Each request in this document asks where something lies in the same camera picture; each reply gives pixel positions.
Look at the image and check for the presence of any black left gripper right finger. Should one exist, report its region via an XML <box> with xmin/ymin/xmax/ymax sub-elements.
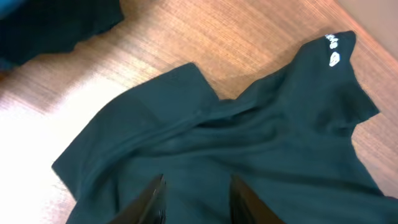
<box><xmin>229</xmin><ymin>175</ymin><xmax>285</xmax><ymax>224</ymax></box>

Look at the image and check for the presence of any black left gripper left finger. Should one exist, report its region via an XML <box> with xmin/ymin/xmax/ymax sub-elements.
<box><xmin>109</xmin><ymin>174</ymin><xmax>166</xmax><ymax>224</ymax></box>

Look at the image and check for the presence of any black t-shirt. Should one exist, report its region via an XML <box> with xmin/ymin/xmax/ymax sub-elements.
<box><xmin>52</xmin><ymin>31</ymin><xmax>397</xmax><ymax>223</ymax></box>

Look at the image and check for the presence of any folded black garment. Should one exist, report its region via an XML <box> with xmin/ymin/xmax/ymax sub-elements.
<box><xmin>1</xmin><ymin>0</ymin><xmax>124</xmax><ymax>70</ymax></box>

